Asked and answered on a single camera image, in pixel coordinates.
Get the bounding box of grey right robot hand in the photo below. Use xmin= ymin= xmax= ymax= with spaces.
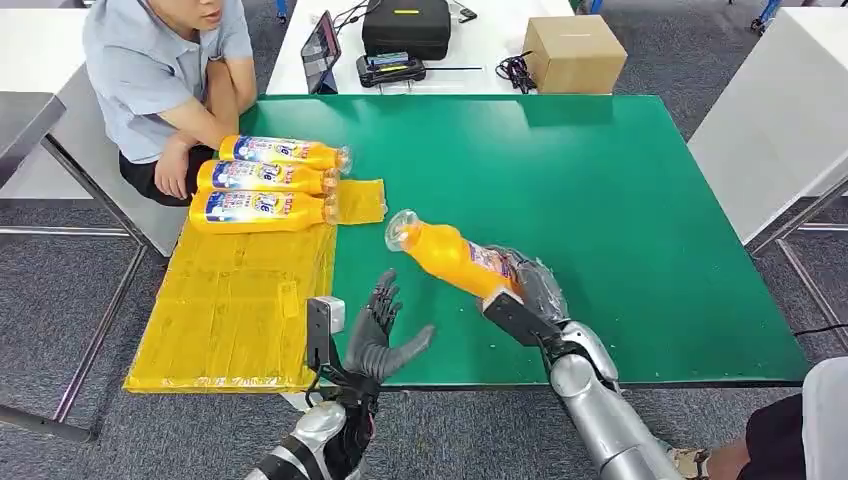
xmin=493 ymin=246 xmax=571 ymax=326

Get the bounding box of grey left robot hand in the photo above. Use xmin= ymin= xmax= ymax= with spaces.
xmin=344 ymin=269 xmax=437 ymax=386

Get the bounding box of orange drink bottle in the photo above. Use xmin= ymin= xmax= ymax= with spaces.
xmin=218 ymin=135 xmax=352 ymax=175
xmin=188 ymin=190 xmax=339 ymax=235
xmin=384 ymin=209 xmax=525 ymax=301
xmin=196 ymin=159 xmax=340 ymax=197

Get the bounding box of green table mat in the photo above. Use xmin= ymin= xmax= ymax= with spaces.
xmin=238 ymin=94 xmax=811 ymax=388

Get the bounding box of yellow plastic sheet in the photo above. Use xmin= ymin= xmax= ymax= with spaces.
xmin=123 ymin=177 xmax=389 ymax=395

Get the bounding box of brown cardboard box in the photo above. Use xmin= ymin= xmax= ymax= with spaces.
xmin=521 ymin=14 xmax=628 ymax=95

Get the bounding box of white table with equipment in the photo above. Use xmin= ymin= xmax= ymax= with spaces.
xmin=266 ymin=0 xmax=576 ymax=97

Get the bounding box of black handheld controller with antenna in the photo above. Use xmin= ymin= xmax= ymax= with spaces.
xmin=355 ymin=51 xmax=484 ymax=89

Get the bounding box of person with sandal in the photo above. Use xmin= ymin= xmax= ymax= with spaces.
xmin=669 ymin=357 xmax=848 ymax=480

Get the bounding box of black carrying case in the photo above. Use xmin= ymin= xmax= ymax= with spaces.
xmin=361 ymin=0 xmax=452 ymax=62

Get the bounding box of dark tablet on stand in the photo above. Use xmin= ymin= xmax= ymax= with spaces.
xmin=300 ymin=9 xmax=343 ymax=95

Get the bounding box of seated person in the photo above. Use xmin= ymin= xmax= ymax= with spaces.
xmin=82 ymin=0 xmax=258 ymax=208

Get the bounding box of blue chair caster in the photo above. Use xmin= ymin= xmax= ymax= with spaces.
xmin=750 ymin=0 xmax=783 ymax=34

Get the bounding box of white empty table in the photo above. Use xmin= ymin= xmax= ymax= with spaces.
xmin=0 ymin=8 xmax=192 ymax=258

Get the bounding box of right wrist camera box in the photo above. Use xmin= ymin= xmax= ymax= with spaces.
xmin=478 ymin=289 xmax=564 ymax=349

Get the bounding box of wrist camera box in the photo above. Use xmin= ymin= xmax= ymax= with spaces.
xmin=478 ymin=289 xmax=564 ymax=349
xmin=305 ymin=296 xmax=347 ymax=376

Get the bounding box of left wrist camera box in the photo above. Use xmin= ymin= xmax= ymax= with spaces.
xmin=305 ymin=296 xmax=347 ymax=376

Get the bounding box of black coiled cable bundle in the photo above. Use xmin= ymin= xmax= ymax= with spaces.
xmin=494 ymin=50 xmax=538 ymax=95

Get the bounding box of black floor cable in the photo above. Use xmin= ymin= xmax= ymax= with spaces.
xmin=792 ymin=322 xmax=848 ymax=338

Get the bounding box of black cable by case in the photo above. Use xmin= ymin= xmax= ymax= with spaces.
xmin=333 ymin=0 xmax=386 ymax=33

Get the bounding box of grey table with metal frame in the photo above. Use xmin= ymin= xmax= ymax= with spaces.
xmin=0 ymin=92 xmax=148 ymax=444

